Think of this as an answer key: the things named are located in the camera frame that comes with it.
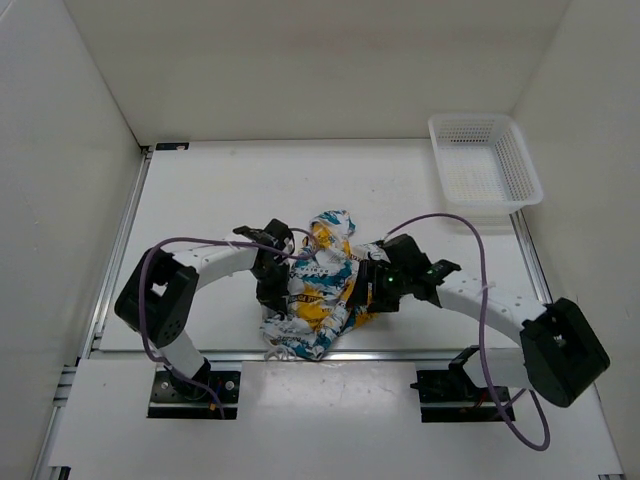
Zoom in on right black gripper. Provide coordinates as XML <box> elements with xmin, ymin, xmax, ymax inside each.
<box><xmin>345</xmin><ymin>259</ymin><xmax>411</xmax><ymax>313</ymax></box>

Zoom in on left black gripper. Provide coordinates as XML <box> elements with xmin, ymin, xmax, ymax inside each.
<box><xmin>250</xmin><ymin>260</ymin><xmax>289</xmax><ymax>316</ymax></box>

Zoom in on white patterned printed shorts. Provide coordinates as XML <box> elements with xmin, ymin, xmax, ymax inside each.
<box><xmin>260</xmin><ymin>210</ymin><xmax>388</xmax><ymax>361</ymax></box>

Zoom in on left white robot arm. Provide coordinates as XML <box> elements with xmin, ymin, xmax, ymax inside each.
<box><xmin>114</xmin><ymin>219</ymin><xmax>295</xmax><ymax>400</ymax></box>

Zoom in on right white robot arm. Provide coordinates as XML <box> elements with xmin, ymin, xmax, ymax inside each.
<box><xmin>347</xmin><ymin>234</ymin><xmax>611</xmax><ymax>408</ymax></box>

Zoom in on white perforated plastic basket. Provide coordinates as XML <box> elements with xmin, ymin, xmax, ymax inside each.
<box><xmin>428</xmin><ymin>113</ymin><xmax>544</xmax><ymax>222</ymax></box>

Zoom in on small black label plate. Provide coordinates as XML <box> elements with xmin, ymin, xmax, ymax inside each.
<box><xmin>155</xmin><ymin>142</ymin><xmax>190</xmax><ymax>151</ymax></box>

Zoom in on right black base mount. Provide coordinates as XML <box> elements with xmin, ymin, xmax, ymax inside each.
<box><xmin>410</xmin><ymin>346</ymin><xmax>502</xmax><ymax>423</ymax></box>

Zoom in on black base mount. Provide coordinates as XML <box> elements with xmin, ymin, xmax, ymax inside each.
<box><xmin>147</xmin><ymin>369</ymin><xmax>241</xmax><ymax>420</ymax></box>
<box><xmin>410</xmin><ymin>346</ymin><xmax>502</xmax><ymax>423</ymax></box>

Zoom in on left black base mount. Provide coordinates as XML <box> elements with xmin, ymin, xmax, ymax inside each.
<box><xmin>147</xmin><ymin>369</ymin><xmax>241</xmax><ymax>420</ymax></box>

